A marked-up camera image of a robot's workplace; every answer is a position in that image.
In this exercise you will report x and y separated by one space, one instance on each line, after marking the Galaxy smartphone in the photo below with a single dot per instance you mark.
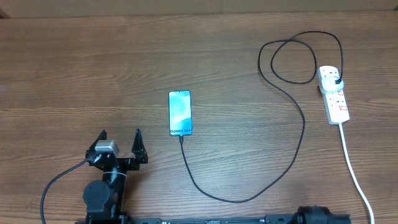
180 113

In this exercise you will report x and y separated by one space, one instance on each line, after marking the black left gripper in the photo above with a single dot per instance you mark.
133 164

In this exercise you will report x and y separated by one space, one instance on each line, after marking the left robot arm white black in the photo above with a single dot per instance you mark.
104 198

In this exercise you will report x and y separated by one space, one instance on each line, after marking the white power strip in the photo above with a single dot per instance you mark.
335 103

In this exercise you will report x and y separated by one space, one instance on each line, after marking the white USB charger plug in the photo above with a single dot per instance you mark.
330 84

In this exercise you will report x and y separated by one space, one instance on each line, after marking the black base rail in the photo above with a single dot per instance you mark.
267 219

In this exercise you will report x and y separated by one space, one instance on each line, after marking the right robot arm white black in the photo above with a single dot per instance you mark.
318 215

